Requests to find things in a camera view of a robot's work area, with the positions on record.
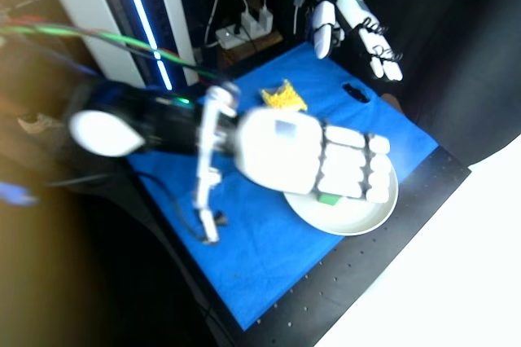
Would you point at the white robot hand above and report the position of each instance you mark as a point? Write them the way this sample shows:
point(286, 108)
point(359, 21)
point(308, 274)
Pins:
point(281, 151)
point(352, 7)

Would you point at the bag of yellow beads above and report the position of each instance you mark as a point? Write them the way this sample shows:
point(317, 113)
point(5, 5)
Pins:
point(283, 98)

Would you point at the green cube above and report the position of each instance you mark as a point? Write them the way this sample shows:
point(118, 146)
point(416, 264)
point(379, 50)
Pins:
point(329, 199)

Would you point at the white round plate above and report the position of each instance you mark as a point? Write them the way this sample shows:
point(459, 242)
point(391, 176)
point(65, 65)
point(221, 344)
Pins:
point(350, 218)

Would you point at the brown wooden board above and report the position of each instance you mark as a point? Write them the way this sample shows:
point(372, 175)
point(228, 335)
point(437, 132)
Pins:
point(260, 45)

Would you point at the black curtain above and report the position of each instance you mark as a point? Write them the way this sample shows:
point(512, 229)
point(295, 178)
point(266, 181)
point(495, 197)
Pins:
point(456, 37)

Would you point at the blue table cloth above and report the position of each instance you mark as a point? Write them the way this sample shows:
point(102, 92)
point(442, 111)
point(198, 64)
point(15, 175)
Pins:
point(260, 265)

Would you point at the white power strip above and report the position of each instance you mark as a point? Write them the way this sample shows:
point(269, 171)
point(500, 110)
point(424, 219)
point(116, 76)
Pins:
point(234, 35)

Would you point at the white column with blue light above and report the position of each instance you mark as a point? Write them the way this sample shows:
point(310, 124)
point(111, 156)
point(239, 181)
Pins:
point(93, 5)

